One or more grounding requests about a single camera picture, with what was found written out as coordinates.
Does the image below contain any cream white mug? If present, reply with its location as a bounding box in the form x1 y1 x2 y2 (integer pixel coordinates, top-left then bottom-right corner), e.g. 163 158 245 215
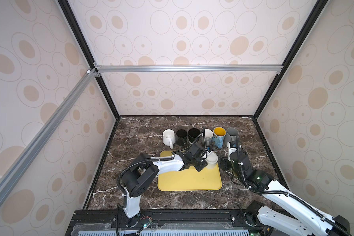
206 151 218 169

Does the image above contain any black mug white base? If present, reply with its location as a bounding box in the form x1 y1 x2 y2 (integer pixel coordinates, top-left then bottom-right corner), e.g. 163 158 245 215
188 128 201 144

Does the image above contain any small grey mug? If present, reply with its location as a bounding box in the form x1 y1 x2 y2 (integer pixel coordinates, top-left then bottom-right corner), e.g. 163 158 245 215
202 129 213 147

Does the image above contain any large grey mug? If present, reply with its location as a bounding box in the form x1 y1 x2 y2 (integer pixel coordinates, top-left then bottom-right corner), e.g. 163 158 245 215
223 127 239 147

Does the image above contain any blue mug yellow inside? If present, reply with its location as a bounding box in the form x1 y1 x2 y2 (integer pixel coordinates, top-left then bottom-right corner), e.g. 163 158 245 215
211 127 226 148

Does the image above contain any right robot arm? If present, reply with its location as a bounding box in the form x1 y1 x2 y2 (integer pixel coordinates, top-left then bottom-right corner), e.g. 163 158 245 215
219 151 351 236

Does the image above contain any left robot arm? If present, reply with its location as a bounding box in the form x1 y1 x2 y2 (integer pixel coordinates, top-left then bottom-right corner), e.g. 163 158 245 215
117 143 213 219

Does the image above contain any yellow plastic tray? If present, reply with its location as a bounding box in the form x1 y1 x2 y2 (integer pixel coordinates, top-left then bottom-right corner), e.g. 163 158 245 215
157 164 222 191

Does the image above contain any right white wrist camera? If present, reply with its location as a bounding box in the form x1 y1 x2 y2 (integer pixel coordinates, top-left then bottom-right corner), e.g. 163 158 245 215
227 141 237 161

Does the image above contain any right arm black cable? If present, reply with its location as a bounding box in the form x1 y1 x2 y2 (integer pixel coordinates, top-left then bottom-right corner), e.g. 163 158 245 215
234 135 248 183

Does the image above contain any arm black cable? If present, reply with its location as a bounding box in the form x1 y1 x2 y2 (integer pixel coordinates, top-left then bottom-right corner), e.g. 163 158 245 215
234 135 248 183
171 128 206 154

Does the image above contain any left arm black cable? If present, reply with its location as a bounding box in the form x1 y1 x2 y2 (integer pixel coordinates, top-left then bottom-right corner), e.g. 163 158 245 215
171 128 206 154

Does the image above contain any horizontal aluminium rail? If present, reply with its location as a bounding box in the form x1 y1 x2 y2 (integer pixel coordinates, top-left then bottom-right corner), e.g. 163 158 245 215
97 65 283 73

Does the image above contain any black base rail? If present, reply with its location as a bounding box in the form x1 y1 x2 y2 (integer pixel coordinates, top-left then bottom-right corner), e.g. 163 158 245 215
64 208 319 236

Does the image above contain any left slanted aluminium rail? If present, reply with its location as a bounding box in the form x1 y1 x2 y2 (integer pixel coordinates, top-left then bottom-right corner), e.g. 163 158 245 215
0 68 97 207

